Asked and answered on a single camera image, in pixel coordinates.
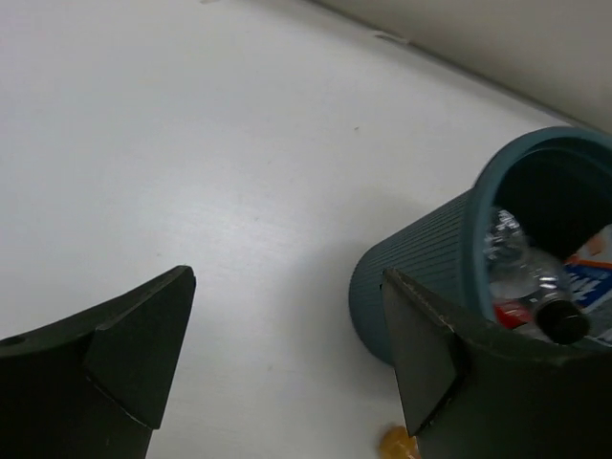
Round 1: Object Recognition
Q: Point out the orange juice bottle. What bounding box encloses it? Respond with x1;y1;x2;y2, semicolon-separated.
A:
377;426;422;459

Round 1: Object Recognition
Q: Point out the clear bottle white cap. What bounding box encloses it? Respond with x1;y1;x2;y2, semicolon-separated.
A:
483;207;530;269

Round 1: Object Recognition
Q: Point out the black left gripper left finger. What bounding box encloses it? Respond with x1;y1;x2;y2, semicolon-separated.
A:
1;266;195;458

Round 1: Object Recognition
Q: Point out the clear bottle red label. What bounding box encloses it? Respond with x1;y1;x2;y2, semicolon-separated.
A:
565;226;611;347

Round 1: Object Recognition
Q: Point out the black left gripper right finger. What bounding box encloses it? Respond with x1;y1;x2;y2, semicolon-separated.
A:
383;270;611;458

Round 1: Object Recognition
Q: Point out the dark teal plastic bin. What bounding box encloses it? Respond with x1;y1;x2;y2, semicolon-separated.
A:
349;127;611;364

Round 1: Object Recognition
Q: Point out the clear bottle black cap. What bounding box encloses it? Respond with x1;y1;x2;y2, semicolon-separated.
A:
488;248;590;345

